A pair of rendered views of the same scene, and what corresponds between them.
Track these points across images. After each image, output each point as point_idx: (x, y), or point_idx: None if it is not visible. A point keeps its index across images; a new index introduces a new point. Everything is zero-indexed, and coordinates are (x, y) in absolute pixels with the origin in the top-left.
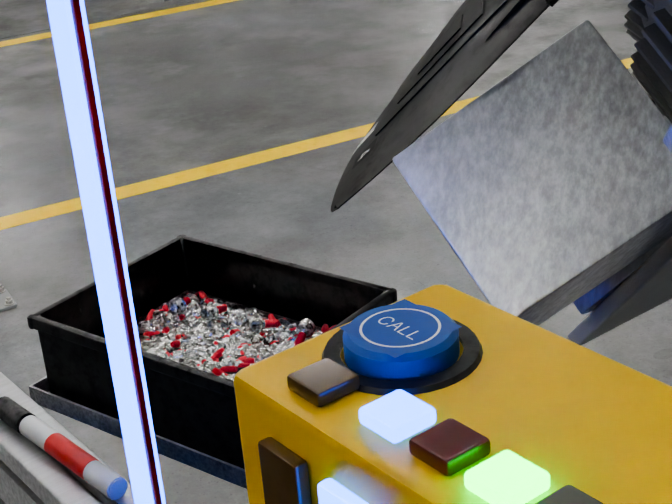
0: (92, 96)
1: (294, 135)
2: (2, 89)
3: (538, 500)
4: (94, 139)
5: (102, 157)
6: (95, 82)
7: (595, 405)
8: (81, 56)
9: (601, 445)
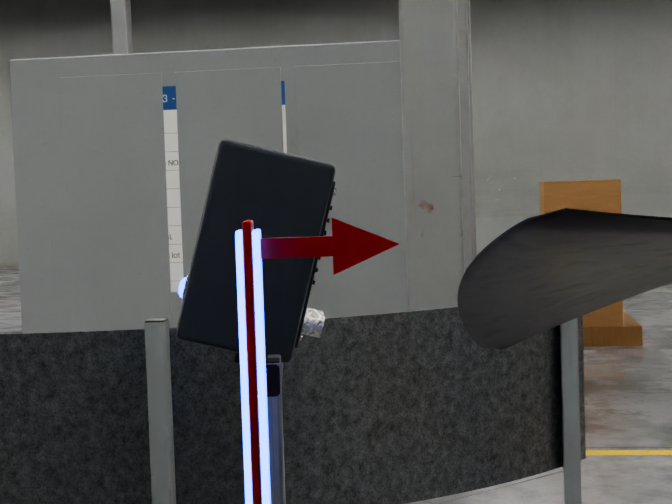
0: (254, 412)
1: None
2: (671, 493)
3: None
4: (251, 463)
5: (256, 487)
6: (262, 397)
7: None
8: (247, 363)
9: None
